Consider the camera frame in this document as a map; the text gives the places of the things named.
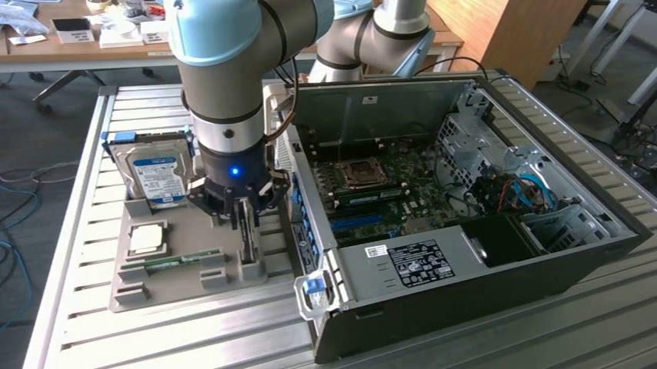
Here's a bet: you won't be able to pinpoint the clear plastic bag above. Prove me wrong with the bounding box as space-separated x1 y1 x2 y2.
0 0 53 36

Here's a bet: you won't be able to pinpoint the white box with roll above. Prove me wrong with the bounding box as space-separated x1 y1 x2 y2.
96 19 146 50

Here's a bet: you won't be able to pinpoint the metal disk bay cage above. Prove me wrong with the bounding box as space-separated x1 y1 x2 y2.
434 112 517 186

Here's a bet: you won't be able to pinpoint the green motherboard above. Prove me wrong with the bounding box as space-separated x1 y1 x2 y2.
306 141 466 248

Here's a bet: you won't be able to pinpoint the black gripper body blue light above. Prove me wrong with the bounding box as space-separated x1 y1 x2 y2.
198 145 274 228

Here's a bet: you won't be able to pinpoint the silver CPU chip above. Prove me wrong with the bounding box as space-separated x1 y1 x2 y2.
127 225 166 254

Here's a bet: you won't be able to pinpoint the black cable loop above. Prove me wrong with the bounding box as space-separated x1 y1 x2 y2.
434 56 490 75

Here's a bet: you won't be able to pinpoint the blue expansion slot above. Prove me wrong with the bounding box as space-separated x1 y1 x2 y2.
329 214 386 233

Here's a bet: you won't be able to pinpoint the white box black top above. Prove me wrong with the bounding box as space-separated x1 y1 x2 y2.
52 17 96 45

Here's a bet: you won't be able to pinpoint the green RAM stick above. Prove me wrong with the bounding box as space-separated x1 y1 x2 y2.
335 187 411 208
120 249 224 271

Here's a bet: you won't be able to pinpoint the wooden cabinet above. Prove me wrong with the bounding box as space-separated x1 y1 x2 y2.
423 0 590 92

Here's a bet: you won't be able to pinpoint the white table legs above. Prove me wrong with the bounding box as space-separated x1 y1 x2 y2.
562 0 657 105

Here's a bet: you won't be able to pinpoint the CPU socket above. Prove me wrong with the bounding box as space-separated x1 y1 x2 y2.
335 157 393 190

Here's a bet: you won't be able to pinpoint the blue floor cable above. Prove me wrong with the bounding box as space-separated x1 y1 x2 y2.
0 183 41 330

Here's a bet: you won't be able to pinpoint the white floor cable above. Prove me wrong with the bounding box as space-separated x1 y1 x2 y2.
0 160 79 185

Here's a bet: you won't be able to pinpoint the blue case latch handle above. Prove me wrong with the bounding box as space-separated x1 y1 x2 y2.
292 268 341 321

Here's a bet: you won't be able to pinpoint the grey parts rack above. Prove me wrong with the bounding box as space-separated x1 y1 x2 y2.
107 191 290 314

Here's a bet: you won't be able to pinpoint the wooden desk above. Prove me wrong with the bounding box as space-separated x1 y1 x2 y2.
0 0 466 75

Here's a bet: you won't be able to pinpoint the brown arm cable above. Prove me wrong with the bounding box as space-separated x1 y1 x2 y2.
264 57 303 148

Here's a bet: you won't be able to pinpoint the small white box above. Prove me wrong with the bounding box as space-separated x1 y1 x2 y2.
139 20 174 46

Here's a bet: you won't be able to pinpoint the grey power supply unit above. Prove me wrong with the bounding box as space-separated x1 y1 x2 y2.
334 224 486 305

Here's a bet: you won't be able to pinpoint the blue disk wire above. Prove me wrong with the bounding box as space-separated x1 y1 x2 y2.
515 174 560 213

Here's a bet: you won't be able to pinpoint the black open PC case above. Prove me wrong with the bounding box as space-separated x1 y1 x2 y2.
264 75 654 365

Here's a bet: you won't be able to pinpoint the hard disk with blue rails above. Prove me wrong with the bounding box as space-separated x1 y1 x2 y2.
100 129 200 211

